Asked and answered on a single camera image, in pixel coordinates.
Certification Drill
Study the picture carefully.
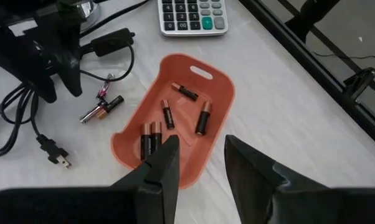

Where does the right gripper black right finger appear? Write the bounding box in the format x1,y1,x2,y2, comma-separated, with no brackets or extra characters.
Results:
224,134,328,224

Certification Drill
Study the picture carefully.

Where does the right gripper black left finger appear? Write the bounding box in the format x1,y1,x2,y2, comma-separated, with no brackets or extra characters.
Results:
112,134,181,224

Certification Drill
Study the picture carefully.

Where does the slim black copper-top battery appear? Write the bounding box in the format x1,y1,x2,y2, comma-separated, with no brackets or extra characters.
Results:
171,82,199,102
161,98,176,131

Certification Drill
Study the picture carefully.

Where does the orange plastic basket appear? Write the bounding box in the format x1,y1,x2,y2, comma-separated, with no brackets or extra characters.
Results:
110,52,237,190

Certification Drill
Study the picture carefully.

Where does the black metal table frame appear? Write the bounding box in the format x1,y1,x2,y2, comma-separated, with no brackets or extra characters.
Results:
239,0,375,153

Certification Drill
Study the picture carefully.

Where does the grey desk calculator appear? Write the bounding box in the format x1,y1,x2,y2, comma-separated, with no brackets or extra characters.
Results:
157,0,229,37

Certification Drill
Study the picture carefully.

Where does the black lamp power cord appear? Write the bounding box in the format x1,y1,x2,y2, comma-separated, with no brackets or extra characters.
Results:
80,0,151,38

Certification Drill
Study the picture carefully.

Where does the black handled tool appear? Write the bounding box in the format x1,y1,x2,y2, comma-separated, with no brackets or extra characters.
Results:
0,27,136,169

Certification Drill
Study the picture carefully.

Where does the thin black floor cable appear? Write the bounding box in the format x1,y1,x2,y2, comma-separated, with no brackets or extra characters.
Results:
311,50,375,60

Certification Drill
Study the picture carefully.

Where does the silver battery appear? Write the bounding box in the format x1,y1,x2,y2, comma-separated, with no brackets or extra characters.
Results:
79,105,106,124

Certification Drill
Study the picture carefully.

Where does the black table clamp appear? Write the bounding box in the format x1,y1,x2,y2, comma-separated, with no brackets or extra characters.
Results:
343,67,375,103

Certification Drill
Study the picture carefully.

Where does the round chrome metal object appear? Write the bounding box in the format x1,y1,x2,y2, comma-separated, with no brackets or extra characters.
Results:
72,0,102,32

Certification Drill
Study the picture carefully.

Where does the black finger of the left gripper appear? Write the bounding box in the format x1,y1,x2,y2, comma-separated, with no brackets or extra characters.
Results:
50,33,83,97
0,46,57,104

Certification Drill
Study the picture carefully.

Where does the pink battery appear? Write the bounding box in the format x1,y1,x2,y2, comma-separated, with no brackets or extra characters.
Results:
96,73,115,102

